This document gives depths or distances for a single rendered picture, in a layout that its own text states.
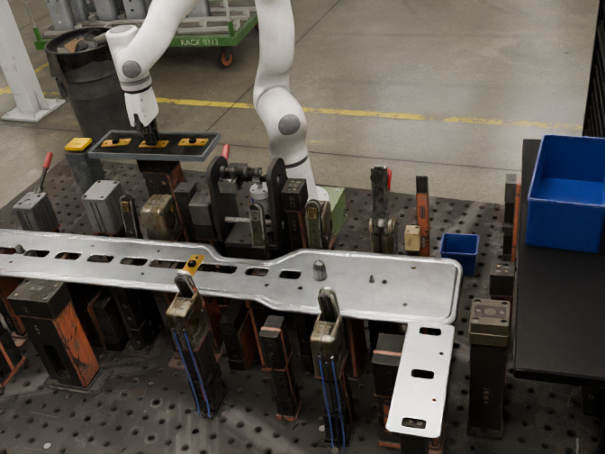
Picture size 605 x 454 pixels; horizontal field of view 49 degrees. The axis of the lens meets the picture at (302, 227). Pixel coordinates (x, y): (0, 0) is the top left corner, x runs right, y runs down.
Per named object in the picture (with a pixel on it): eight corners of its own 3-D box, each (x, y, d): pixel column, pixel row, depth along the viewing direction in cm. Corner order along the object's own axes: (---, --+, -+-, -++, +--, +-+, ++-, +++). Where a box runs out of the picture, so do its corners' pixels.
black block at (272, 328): (269, 425, 164) (248, 341, 147) (282, 392, 172) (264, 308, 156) (300, 431, 162) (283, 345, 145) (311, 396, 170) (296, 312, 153)
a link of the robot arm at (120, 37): (151, 78, 178) (148, 67, 186) (138, 31, 171) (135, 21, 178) (120, 86, 177) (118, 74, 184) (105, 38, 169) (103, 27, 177)
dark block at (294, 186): (301, 311, 196) (280, 191, 172) (307, 295, 201) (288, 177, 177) (317, 313, 195) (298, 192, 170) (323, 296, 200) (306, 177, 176)
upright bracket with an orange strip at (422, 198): (420, 331, 183) (415, 177, 154) (420, 328, 184) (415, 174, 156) (431, 332, 182) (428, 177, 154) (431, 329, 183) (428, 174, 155)
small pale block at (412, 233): (409, 340, 181) (403, 233, 160) (410, 331, 183) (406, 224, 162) (422, 342, 180) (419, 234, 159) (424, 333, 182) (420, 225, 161)
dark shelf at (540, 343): (512, 378, 129) (512, 367, 127) (521, 147, 197) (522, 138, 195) (637, 394, 122) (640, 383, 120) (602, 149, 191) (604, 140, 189)
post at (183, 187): (203, 299, 206) (172, 190, 183) (209, 288, 210) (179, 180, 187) (218, 300, 205) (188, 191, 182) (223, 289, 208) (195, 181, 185)
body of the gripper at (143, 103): (131, 76, 188) (142, 112, 194) (115, 92, 180) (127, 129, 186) (156, 75, 186) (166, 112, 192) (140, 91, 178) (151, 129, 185)
